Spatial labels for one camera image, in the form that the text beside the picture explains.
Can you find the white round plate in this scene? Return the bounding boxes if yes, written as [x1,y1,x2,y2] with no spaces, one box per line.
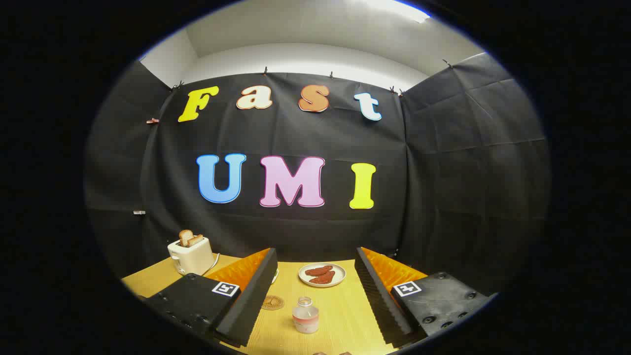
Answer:
[298,263,347,288]

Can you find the clear plastic juice bottle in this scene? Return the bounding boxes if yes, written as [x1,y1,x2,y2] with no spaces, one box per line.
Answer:
[292,297,319,334]

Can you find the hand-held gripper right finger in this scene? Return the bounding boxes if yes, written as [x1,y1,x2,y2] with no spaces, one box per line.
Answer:
[355,247,494,347]

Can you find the wooden table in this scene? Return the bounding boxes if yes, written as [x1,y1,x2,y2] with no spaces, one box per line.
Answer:
[121,254,429,355]

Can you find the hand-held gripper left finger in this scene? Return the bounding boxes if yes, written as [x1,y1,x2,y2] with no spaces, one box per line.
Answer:
[143,248,278,347]

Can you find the white toaster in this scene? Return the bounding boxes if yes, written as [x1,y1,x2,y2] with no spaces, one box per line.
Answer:
[167,237,215,276]

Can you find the black backdrop cloth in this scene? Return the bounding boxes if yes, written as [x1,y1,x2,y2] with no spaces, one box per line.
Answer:
[84,52,550,296]

